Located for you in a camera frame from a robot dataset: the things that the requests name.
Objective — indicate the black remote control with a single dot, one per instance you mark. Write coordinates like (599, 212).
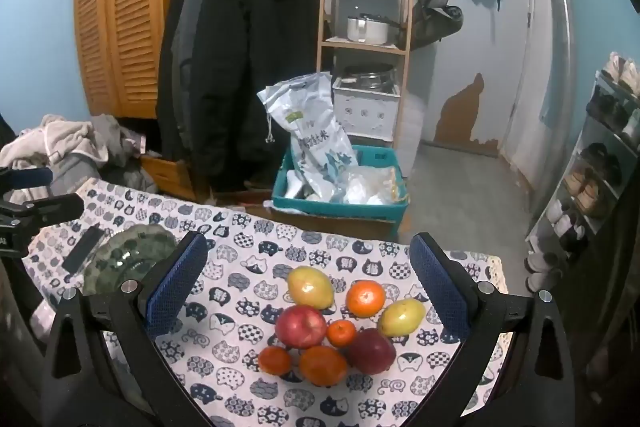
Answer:
(82, 249)

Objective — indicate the small orange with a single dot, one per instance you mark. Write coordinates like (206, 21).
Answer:
(274, 360)
(342, 333)

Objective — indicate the dark red apple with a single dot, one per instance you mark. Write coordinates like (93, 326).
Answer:
(372, 351)

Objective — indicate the silver pipe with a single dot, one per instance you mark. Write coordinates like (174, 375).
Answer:
(560, 32)

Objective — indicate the white cooking pot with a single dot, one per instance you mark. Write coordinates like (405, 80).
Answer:
(367, 29)

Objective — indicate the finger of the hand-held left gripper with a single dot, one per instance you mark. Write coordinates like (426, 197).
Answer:
(52, 208)
(27, 178)

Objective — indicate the group of shoes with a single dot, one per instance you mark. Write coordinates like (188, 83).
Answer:
(590, 197)

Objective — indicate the metal shoe rack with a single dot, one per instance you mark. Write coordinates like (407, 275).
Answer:
(597, 129)

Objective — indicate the white door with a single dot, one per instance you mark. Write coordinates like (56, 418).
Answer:
(535, 82)

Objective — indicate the yellow-green pear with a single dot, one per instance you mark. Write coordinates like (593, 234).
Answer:
(401, 317)

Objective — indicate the steel pot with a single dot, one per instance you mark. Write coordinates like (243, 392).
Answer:
(367, 76)

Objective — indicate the black jacket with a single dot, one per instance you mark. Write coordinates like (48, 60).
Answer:
(235, 57)

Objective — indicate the white rice bag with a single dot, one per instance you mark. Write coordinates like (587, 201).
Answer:
(315, 137)

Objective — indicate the clear plastic bags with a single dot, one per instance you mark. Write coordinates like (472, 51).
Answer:
(367, 187)

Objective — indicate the teal plastic box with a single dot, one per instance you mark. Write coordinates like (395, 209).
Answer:
(340, 209)

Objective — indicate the wooden shelf rack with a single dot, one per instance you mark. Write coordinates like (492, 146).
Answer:
(406, 57)

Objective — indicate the beige garment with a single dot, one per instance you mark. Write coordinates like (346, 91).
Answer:
(45, 142)

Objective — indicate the cat print tablecloth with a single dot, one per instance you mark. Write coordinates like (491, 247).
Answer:
(240, 257)

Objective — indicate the white paper roll pack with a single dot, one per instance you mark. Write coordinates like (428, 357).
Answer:
(412, 137)

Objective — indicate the yellow pear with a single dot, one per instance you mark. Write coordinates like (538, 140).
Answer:
(310, 287)

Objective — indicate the wooden drawer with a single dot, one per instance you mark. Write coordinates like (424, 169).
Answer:
(167, 174)

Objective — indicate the green glass plate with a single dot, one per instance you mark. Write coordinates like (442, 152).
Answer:
(125, 252)

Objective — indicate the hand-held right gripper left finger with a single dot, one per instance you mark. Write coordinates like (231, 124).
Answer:
(175, 289)

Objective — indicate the wooden louvered wardrobe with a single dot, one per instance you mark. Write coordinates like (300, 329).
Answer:
(125, 7)

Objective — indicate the grey hanging bag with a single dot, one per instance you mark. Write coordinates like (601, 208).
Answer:
(435, 22)

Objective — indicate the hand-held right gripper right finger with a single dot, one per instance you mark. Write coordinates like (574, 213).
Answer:
(440, 292)

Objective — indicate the white plastic crate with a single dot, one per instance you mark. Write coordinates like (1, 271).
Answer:
(365, 112)

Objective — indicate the dark grey jacket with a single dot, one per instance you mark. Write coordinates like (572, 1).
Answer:
(181, 32)

